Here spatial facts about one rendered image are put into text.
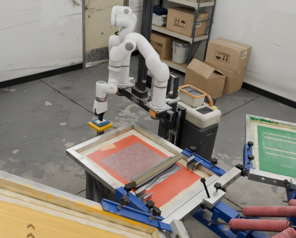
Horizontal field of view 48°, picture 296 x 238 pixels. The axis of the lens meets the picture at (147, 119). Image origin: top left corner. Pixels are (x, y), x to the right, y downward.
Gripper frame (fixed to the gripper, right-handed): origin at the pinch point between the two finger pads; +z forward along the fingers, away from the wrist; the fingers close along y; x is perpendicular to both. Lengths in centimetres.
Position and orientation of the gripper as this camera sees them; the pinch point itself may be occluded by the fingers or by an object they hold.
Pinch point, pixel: (100, 117)
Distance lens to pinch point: 245.6
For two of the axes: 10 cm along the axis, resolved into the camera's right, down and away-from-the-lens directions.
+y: -7.0, 3.0, -6.5
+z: -0.9, 8.6, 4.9
